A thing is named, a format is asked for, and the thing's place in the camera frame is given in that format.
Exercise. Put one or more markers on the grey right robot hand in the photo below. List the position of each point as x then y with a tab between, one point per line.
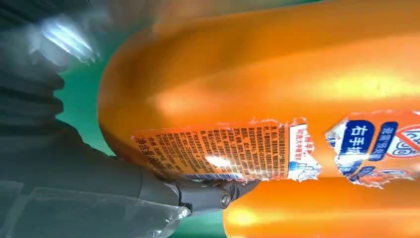
82	184

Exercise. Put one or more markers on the orange drink bottle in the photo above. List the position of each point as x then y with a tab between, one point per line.
328	213

